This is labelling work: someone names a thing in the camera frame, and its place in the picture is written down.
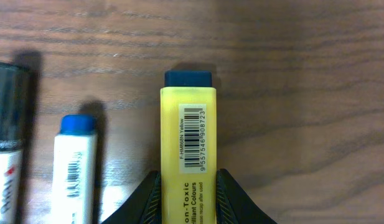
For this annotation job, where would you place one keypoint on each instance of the yellow highlighter pen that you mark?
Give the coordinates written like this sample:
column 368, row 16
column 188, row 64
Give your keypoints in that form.
column 188, row 147

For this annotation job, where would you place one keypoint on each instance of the blue whiteboard marker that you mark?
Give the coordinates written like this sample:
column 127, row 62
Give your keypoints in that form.
column 74, row 170

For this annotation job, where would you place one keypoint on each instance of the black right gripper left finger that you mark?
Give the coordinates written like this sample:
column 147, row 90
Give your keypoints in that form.
column 143, row 206

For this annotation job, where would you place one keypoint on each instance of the black whiteboard marker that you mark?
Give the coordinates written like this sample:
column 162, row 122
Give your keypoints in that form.
column 14, row 82

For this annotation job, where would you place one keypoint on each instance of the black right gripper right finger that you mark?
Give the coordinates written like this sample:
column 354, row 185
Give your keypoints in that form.
column 233, row 205

